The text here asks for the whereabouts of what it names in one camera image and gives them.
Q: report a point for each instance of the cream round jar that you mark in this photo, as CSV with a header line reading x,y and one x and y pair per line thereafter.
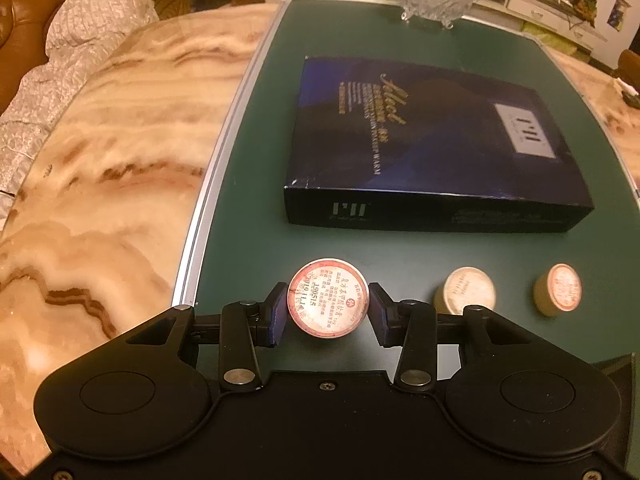
x,y
470,291

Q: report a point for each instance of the brown leather chair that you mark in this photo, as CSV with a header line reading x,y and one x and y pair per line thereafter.
x,y
630,65

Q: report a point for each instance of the blue wall poster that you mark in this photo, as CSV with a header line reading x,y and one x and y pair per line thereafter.
x,y
619,12

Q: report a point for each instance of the white lace sofa cover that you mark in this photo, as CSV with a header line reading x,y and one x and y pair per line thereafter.
x,y
90,15

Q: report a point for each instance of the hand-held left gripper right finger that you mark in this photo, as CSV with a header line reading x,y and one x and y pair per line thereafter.
x,y
378,316

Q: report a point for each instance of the green table mat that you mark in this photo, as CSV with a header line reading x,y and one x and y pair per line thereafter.
x,y
255,160

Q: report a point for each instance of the brown leather sofa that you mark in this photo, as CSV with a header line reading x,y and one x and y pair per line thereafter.
x,y
20,20

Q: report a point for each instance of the potted flower arrangement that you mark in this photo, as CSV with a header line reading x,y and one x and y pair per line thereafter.
x,y
584,2

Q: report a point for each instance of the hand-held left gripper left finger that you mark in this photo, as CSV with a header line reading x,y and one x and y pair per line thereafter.
x,y
275,316

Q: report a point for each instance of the large round red-label tin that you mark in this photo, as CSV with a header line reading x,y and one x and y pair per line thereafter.
x,y
327,297

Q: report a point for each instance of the marble desktop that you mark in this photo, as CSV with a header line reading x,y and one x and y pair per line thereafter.
x,y
125,160

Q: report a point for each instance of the dark blue box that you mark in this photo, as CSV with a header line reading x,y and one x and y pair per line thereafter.
x,y
425,135

